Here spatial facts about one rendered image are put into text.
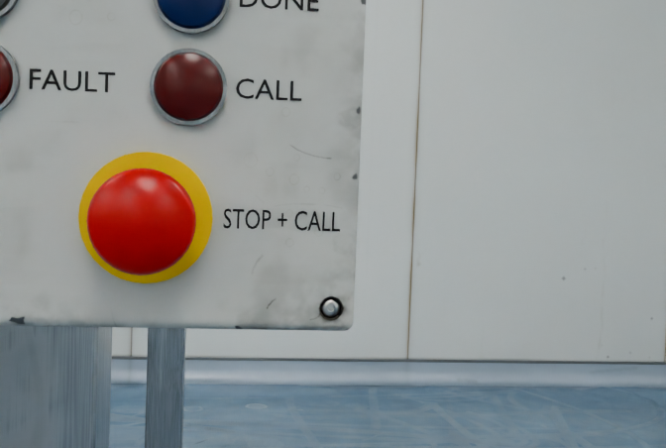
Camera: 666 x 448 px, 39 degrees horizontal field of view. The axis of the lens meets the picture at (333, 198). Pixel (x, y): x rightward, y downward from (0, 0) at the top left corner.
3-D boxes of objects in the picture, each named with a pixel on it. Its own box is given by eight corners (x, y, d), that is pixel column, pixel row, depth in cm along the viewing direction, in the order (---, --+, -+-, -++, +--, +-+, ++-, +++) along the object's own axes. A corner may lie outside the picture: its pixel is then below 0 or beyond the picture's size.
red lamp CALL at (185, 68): (222, 123, 37) (225, 52, 36) (151, 120, 36) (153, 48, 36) (222, 123, 37) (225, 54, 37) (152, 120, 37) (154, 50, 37)
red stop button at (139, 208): (193, 279, 35) (196, 170, 34) (82, 277, 34) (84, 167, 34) (196, 264, 39) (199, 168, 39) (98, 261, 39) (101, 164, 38)
